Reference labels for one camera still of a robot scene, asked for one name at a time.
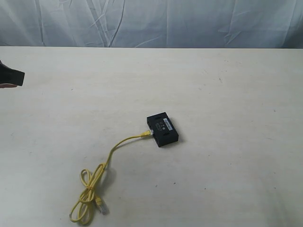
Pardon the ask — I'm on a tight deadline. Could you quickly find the yellow ethernet cable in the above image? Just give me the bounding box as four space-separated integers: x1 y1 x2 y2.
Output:
69 129 155 225

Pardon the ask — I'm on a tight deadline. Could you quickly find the small black network box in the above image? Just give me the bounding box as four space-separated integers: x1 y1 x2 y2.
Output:
147 112 179 148

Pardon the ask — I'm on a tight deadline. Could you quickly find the white backdrop cloth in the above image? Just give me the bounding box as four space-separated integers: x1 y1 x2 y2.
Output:
0 0 303 49

